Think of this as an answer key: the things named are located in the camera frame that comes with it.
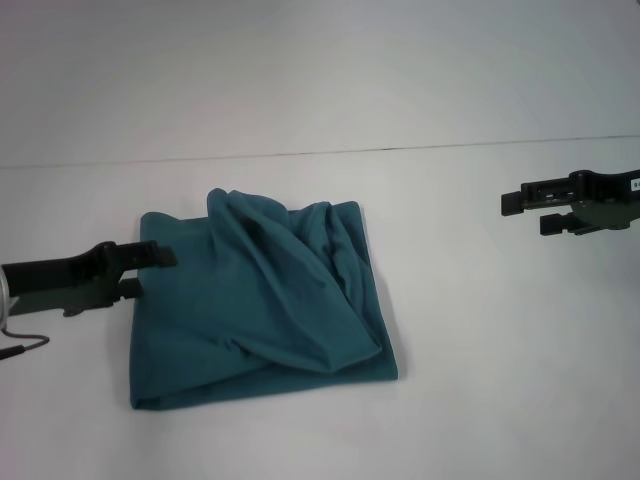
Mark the teal blue FREE t-shirt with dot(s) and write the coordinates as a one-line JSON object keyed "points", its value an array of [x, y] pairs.
{"points": [[260, 300]]}

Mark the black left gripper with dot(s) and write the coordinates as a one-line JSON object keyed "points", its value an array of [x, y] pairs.
{"points": [[65, 280]]}

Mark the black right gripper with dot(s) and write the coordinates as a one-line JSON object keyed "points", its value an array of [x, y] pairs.
{"points": [[610, 200]]}

